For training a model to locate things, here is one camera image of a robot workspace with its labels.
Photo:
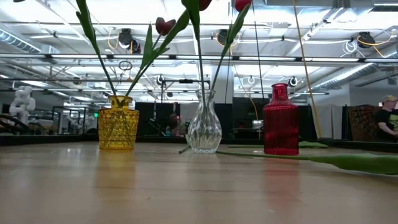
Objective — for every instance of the red artificial tulip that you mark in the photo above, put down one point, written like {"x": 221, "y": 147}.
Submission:
{"x": 236, "y": 26}
{"x": 191, "y": 12}

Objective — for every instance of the clear glass vase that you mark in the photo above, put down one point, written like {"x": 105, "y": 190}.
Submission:
{"x": 204, "y": 130}

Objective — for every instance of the yellow glass vase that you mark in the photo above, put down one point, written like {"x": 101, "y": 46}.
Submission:
{"x": 118, "y": 124}

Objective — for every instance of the red glass vase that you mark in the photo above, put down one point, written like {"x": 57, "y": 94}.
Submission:
{"x": 281, "y": 124}

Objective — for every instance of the black divider panel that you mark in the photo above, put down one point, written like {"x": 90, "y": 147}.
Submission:
{"x": 242, "y": 115}
{"x": 155, "y": 118}

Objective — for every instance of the small black ceiling reel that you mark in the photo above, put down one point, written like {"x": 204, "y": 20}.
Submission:
{"x": 160, "y": 80}
{"x": 292, "y": 81}

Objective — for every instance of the white curtain panel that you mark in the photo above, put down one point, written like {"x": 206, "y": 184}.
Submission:
{"x": 328, "y": 121}

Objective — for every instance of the patterned brown hanging rug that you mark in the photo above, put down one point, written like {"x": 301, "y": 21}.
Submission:
{"x": 360, "y": 123}

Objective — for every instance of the black gantry frame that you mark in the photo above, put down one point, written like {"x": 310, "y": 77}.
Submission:
{"x": 186, "y": 81}

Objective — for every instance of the long ceiling light rail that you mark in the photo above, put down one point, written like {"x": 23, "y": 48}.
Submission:
{"x": 273, "y": 58}

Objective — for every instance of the silver air duct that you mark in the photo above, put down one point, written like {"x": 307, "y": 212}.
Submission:
{"x": 15, "y": 40}
{"x": 342, "y": 76}

